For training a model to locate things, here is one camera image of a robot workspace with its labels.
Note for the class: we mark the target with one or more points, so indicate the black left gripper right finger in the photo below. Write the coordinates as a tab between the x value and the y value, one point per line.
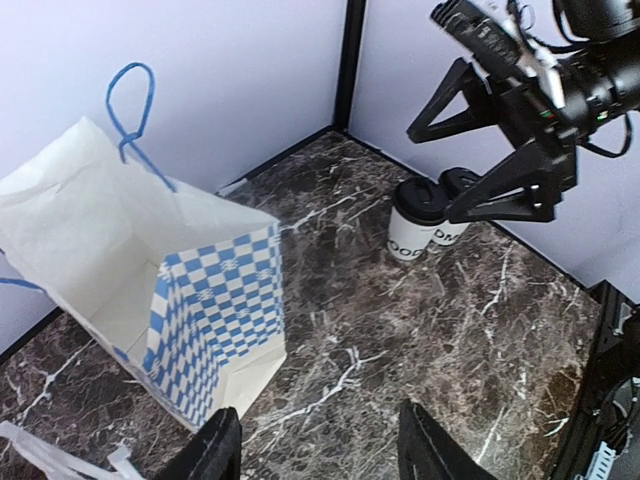
427	451

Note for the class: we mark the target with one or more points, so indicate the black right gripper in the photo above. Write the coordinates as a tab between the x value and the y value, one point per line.
535	135

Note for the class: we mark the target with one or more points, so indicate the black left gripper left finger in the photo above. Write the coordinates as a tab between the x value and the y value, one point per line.
213	453

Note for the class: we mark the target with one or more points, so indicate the black coffee cup lid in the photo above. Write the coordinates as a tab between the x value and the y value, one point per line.
456	180

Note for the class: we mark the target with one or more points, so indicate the white paper coffee cup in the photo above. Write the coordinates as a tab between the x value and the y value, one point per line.
407	240

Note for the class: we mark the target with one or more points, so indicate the blue checkered paper bag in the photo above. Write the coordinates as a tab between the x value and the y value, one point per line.
182	287

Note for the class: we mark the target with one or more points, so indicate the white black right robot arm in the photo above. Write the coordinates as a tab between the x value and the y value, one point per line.
547	100

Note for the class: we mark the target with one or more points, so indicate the white wrapped straw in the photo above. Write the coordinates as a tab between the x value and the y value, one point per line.
58	464

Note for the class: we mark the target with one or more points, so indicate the right black frame post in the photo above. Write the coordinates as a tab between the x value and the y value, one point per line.
349	61

